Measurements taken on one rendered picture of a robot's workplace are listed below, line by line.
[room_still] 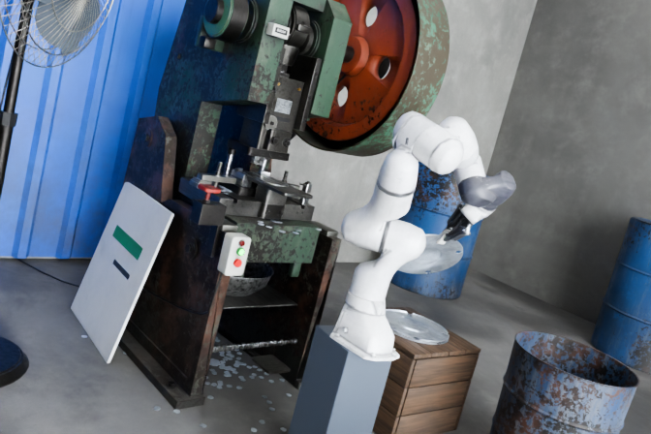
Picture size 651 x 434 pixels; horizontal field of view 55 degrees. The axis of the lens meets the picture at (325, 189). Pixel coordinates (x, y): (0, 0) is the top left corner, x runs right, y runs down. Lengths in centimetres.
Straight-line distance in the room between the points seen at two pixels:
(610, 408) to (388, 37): 154
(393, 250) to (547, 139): 371
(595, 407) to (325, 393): 87
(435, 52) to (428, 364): 114
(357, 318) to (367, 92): 105
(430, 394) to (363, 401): 51
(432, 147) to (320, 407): 85
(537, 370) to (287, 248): 96
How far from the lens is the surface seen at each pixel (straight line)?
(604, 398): 227
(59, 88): 327
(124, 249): 262
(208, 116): 250
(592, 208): 521
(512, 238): 550
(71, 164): 336
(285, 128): 240
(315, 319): 251
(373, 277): 186
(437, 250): 242
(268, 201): 231
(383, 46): 257
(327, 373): 194
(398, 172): 168
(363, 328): 186
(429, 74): 240
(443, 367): 243
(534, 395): 228
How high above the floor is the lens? 113
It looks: 8 degrees down
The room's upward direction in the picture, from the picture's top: 14 degrees clockwise
